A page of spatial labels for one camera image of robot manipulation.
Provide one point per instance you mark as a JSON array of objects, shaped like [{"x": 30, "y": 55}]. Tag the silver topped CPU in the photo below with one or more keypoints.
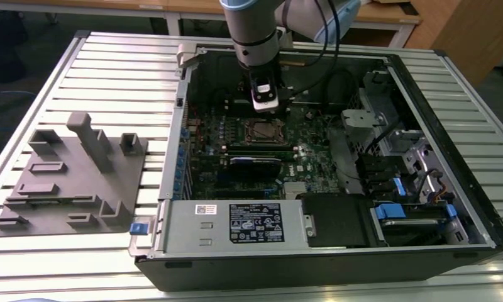
[{"x": 267, "y": 130}]

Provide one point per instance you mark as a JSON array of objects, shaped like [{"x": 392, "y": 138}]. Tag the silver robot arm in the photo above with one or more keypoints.
[{"x": 252, "y": 31}]

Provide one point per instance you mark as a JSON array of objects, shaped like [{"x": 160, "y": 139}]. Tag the CPU socket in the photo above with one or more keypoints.
[{"x": 248, "y": 141}]

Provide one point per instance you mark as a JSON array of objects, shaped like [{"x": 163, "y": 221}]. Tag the green motherboard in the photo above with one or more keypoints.
[{"x": 315, "y": 157}]

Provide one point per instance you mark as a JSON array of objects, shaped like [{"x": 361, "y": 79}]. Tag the black graphics card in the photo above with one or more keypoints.
[{"x": 253, "y": 173}]

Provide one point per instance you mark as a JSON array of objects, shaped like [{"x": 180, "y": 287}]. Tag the perforated metal drive cage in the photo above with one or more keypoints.
[{"x": 376, "y": 100}]

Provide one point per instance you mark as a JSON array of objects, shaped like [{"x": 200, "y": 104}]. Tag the small silver heatsink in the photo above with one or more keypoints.
[{"x": 296, "y": 187}]

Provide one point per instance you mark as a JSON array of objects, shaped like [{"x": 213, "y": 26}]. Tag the black drive bay block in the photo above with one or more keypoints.
[{"x": 380, "y": 173}]

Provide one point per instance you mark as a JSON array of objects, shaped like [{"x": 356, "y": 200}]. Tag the blue drive bay clip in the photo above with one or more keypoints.
[{"x": 397, "y": 185}]

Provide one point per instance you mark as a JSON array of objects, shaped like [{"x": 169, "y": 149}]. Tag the grey power supply unit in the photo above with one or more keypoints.
[{"x": 184, "y": 226}]

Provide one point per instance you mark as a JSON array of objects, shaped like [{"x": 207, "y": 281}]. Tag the black plastic shroud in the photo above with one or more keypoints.
[{"x": 336, "y": 220}]

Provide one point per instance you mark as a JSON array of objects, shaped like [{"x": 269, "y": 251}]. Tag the grey parts rack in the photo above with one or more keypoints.
[{"x": 67, "y": 176}]

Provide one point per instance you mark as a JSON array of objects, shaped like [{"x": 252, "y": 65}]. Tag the hard disk in blue carrier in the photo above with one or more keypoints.
[{"x": 388, "y": 211}]

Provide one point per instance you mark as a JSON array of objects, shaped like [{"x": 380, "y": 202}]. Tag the blue case latch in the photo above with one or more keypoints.
[{"x": 139, "y": 228}]

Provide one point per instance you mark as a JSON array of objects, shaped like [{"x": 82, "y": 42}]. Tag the wooden cabinet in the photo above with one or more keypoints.
[{"x": 478, "y": 37}]

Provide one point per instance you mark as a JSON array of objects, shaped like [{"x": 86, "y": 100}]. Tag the black and grey PC case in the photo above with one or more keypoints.
[{"x": 277, "y": 270}]

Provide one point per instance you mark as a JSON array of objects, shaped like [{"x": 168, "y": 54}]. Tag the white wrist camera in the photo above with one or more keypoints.
[{"x": 265, "y": 97}]

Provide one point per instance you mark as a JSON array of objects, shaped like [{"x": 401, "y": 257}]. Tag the silver metal bracket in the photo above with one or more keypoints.
[{"x": 357, "y": 121}]

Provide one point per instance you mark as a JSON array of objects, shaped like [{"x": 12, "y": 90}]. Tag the wooden desk white frame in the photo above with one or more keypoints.
[
  {"x": 88, "y": 3},
  {"x": 385, "y": 17}
]

